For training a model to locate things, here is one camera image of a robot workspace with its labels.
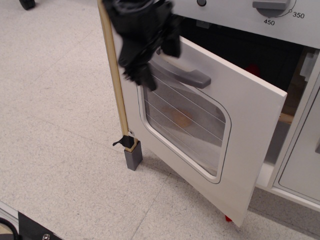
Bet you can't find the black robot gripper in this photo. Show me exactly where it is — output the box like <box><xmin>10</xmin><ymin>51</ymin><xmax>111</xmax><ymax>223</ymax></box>
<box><xmin>102</xmin><ymin>0</ymin><xmax>181</xmax><ymax>91</ymax></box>

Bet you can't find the grey oven door handle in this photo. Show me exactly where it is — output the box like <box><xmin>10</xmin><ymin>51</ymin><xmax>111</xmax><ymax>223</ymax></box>
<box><xmin>148</xmin><ymin>49</ymin><xmax>212</xmax><ymax>89</ymax></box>

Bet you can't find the white toy oven door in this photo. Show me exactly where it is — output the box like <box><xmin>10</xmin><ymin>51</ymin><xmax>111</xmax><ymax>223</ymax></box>
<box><xmin>120</xmin><ymin>36</ymin><xmax>287</xmax><ymax>226</ymax></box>

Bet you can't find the orange toy chicken drumstick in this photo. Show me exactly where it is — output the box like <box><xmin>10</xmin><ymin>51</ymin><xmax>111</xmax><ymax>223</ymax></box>
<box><xmin>162</xmin><ymin>106</ymin><xmax>193</xmax><ymax>128</ymax></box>

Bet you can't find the small black round button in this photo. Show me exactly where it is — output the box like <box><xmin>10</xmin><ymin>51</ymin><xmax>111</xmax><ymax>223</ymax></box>
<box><xmin>196</xmin><ymin>0</ymin><xmax>207</xmax><ymax>7</ymax></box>

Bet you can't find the black tape on leg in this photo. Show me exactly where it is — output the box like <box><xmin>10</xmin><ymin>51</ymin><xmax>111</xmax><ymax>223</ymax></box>
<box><xmin>112</xmin><ymin>135</ymin><xmax>135</xmax><ymax>149</ymax></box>

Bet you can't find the red toy strawberry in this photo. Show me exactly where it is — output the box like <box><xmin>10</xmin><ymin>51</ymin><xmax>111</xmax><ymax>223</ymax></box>
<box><xmin>245</xmin><ymin>63</ymin><xmax>261</xmax><ymax>78</ymax></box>

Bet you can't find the grey leg foot cap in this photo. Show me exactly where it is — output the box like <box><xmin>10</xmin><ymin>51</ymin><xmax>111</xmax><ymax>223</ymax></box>
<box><xmin>124</xmin><ymin>141</ymin><xmax>143</xmax><ymax>171</ymax></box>

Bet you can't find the white toy kitchen cabinet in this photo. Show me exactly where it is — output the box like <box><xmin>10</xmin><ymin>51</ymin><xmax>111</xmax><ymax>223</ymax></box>
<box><xmin>106</xmin><ymin>0</ymin><xmax>320</xmax><ymax>213</ymax></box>

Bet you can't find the grey temperature knob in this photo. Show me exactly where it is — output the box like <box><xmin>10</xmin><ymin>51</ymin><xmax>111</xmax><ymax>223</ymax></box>
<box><xmin>252</xmin><ymin>0</ymin><xmax>291</xmax><ymax>18</ymax></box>

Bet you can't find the black caster wheel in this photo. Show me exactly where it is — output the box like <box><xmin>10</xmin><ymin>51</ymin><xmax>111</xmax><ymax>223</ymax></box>
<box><xmin>19</xmin><ymin>0</ymin><xmax>36</xmax><ymax>11</ymax></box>

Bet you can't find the red toy piece on floor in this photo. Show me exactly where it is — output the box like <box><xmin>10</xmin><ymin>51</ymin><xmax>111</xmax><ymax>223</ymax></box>
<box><xmin>225</xmin><ymin>215</ymin><xmax>232</xmax><ymax>222</ymax></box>

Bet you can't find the white right cabinet door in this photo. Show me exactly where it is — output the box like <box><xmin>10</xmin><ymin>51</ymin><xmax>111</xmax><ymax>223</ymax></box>
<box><xmin>274</xmin><ymin>79</ymin><xmax>320</xmax><ymax>204</ymax></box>

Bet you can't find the wooden kitchen leg post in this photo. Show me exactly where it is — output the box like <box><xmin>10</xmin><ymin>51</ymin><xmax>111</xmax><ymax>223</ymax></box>
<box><xmin>97</xmin><ymin>0</ymin><xmax>129</xmax><ymax>136</ymax></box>

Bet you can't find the black metal base plate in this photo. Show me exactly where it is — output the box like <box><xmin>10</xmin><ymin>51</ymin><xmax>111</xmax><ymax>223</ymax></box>
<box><xmin>18</xmin><ymin>212</ymin><xmax>62</xmax><ymax>240</ymax></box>

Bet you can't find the black cable bottom left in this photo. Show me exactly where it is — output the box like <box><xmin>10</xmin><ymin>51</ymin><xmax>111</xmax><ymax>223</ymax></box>
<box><xmin>0</xmin><ymin>217</ymin><xmax>21</xmax><ymax>240</ymax></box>

